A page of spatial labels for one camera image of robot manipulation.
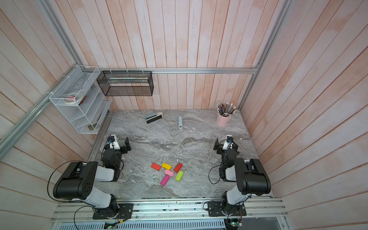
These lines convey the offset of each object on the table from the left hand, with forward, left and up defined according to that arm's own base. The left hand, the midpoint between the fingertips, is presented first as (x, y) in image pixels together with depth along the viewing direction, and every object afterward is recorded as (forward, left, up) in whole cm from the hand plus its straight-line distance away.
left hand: (121, 139), depth 91 cm
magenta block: (-23, -29, -10) cm, 38 cm away
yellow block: (-14, -30, -9) cm, 34 cm away
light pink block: (-18, -32, -9) cm, 38 cm away
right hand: (+1, -67, +1) cm, 67 cm away
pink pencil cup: (+20, -71, -4) cm, 74 cm away
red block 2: (-15, -37, -9) cm, 41 cm away
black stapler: (+24, -17, -5) cm, 30 cm away
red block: (-15, -23, -9) cm, 29 cm away
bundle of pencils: (+26, -73, +2) cm, 78 cm away
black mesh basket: (+39, +2, +16) cm, 42 cm away
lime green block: (-20, -38, -8) cm, 44 cm away
